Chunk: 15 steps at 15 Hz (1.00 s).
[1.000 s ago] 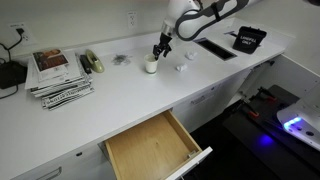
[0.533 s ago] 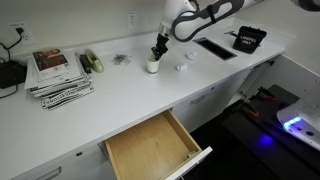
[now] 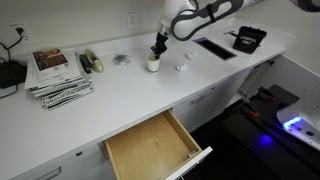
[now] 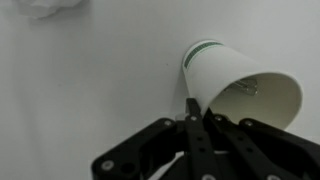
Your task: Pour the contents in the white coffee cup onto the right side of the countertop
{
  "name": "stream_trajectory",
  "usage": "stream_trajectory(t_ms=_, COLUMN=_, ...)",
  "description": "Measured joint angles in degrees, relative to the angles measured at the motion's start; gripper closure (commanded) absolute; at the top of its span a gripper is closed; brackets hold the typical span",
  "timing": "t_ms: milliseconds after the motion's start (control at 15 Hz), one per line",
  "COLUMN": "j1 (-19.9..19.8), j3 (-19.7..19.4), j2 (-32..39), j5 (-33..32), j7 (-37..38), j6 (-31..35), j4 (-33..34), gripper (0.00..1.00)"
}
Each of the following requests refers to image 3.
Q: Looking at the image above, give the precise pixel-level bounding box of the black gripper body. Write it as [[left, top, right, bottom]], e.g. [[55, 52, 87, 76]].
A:
[[153, 32, 170, 51]]

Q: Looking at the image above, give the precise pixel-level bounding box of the white paper coffee cup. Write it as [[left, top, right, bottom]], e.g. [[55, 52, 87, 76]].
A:
[[145, 52, 161, 73]]

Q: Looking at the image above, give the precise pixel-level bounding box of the white robot base blue light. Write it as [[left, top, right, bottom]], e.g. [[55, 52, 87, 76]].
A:
[[276, 84, 320, 152]]

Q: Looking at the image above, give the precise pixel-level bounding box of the metal-framed countertop trash slot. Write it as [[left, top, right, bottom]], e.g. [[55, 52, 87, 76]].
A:
[[192, 37, 238, 62]]

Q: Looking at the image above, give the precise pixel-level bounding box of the crumpled white paper ball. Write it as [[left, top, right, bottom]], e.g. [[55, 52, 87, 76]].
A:
[[184, 50, 198, 61], [175, 63, 188, 73]]

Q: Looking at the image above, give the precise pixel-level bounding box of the pile of silver paper clips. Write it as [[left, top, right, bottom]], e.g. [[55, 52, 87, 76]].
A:
[[111, 53, 132, 66]]

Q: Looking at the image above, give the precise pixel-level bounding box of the white closed drawer front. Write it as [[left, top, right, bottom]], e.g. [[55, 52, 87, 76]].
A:
[[171, 83, 222, 134]]

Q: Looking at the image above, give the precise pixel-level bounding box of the black stapler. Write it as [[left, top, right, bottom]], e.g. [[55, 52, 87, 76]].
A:
[[79, 54, 93, 75]]

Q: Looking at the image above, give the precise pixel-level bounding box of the stack of white magazines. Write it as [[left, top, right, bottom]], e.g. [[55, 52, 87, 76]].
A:
[[24, 49, 93, 98]]

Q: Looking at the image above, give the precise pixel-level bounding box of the black landfill only sign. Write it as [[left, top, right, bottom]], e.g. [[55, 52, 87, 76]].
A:
[[232, 25, 268, 55]]

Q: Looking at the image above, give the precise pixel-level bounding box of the open wooden drawer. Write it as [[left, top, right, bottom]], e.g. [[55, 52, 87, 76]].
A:
[[103, 109, 213, 180]]

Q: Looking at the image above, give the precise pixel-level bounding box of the magazine with black-white lettering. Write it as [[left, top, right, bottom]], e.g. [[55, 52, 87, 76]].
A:
[[40, 83, 95, 112]]

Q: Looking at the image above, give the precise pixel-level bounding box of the magazine with brown cover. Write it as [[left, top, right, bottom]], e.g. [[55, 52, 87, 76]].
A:
[[30, 48, 70, 83]]

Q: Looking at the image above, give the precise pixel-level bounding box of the black mounting platform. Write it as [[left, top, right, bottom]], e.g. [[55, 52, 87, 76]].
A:
[[221, 83, 320, 180]]

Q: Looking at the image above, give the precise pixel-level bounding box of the black box device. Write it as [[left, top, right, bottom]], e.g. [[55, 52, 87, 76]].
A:
[[0, 60, 28, 90]]

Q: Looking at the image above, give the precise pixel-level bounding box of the white wall outlet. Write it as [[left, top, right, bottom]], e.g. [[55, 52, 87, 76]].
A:
[[8, 21, 34, 47], [126, 10, 137, 30]]

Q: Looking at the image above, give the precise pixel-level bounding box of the orange-handled black clamp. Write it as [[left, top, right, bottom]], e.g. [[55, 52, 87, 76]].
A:
[[240, 99, 261, 119], [257, 85, 278, 103]]

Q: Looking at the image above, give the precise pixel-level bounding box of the black power cord with plug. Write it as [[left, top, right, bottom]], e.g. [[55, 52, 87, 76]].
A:
[[0, 28, 25, 64]]

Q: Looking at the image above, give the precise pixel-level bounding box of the thin black cable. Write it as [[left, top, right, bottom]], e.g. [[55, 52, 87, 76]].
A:
[[0, 83, 19, 100]]

